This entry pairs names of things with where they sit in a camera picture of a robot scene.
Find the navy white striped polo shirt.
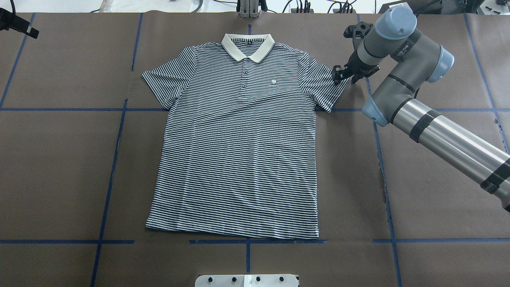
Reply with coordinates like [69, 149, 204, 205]
[141, 34, 349, 240]

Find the aluminium frame post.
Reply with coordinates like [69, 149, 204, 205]
[236, 0, 260, 19]

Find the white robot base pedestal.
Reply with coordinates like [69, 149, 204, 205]
[194, 274, 300, 287]

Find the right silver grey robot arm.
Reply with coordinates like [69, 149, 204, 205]
[332, 5, 510, 211]

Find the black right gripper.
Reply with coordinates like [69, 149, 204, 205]
[333, 22, 380, 85]

